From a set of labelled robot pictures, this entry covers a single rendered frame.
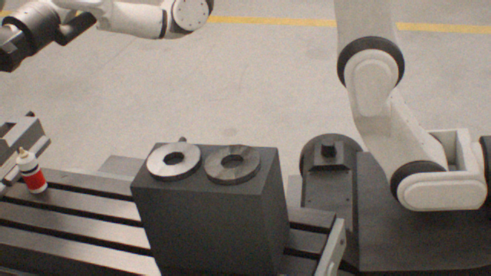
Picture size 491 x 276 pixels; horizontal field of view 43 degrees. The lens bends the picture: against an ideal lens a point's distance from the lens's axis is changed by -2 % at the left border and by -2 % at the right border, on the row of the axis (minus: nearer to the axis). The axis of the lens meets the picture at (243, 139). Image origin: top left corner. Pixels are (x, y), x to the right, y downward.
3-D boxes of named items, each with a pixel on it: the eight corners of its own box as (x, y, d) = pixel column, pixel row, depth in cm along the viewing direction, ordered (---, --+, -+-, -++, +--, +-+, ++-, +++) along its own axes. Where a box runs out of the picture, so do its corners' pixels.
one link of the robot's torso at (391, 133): (449, 158, 165) (389, 1, 141) (460, 210, 149) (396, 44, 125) (392, 174, 170) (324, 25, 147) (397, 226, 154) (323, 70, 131)
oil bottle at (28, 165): (36, 180, 139) (18, 140, 132) (51, 182, 137) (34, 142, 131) (25, 192, 136) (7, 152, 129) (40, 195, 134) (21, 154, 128)
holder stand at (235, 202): (178, 218, 121) (153, 135, 110) (291, 228, 115) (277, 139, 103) (155, 266, 112) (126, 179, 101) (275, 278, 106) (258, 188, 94)
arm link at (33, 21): (-44, 31, 114) (3, 3, 122) (-23, 77, 120) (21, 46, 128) (2, 38, 108) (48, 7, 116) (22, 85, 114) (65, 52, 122)
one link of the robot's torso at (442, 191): (472, 162, 165) (475, 121, 157) (486, 215, 149) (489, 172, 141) (393, 166, 169) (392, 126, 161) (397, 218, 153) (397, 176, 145)
